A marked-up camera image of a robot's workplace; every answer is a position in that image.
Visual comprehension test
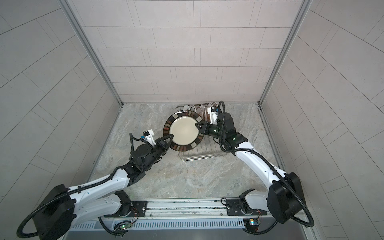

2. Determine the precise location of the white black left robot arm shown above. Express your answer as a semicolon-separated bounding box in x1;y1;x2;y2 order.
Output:
33;135;173;240

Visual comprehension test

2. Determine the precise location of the green circuit board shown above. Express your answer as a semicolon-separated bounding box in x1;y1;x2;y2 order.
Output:
114;221;132;234
243;219;260;233

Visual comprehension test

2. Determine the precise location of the aluminium corner post right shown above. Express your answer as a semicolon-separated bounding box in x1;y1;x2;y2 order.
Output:
259;0;312;106

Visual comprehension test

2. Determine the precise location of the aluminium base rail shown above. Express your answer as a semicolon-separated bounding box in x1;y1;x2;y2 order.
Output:
97;195;272;219

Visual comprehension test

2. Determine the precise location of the white slotted vent strip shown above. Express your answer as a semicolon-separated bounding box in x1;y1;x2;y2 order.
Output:
70;218;245;231

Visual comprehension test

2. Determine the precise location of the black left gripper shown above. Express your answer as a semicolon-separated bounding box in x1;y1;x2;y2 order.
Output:
142;135;174;172

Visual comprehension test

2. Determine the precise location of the left green circuit board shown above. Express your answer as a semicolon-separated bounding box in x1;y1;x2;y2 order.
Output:
114;221;132;234

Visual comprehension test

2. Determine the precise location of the brown striped rim plate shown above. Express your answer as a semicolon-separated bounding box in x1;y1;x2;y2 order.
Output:
163;110;204;152

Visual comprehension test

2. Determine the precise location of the aluminium corner post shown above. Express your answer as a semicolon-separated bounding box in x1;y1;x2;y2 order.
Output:
259;0;312;106
58;0;123;107

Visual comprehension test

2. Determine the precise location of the right green circuit board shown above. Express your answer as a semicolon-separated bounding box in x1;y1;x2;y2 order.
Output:
243;219;260;233

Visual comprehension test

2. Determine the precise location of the large red characters plate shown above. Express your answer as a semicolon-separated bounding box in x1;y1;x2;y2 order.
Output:
206;102;219;113

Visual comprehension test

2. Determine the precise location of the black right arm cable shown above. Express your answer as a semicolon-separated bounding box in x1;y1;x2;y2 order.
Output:
217;100;315;228

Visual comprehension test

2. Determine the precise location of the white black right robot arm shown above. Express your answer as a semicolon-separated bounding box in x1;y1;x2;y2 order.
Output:
195;113;314;227

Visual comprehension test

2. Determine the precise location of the metal wire dish rack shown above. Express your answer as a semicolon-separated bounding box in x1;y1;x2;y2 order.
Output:
175;102;226;162

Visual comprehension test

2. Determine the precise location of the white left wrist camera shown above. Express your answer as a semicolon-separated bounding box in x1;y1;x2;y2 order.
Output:
141;130;156;146

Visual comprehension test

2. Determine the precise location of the aluminium corner post left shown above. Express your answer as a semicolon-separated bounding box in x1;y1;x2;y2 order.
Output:
58;0;123;107

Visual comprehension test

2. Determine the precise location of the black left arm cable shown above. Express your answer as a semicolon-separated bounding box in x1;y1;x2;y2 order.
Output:
16;132;154;239

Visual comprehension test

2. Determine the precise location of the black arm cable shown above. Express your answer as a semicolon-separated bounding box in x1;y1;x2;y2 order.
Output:
217;100;315;228
16;132;154;239

